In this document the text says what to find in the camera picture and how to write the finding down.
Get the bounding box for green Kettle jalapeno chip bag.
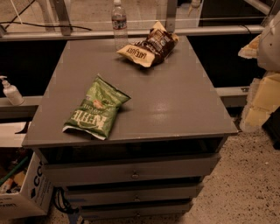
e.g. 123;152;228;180
62;75;130;140

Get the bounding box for brown Late July chip bag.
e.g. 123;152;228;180
117;21;179;67

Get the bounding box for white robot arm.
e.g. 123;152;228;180
257;11;280;72

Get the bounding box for grey drawer cabinet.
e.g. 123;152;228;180
24;38;237;220

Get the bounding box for clear plastic water bottle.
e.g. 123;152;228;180
111;0;129;50

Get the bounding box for white pump sanitizer bottle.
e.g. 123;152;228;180
0;75;24;106

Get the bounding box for white cardboard box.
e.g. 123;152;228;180
0;122;54;221

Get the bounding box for black cable bundle under cabinet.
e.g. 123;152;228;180
52;187;81;215

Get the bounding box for black cable on floor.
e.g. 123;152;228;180
0;20;93;32

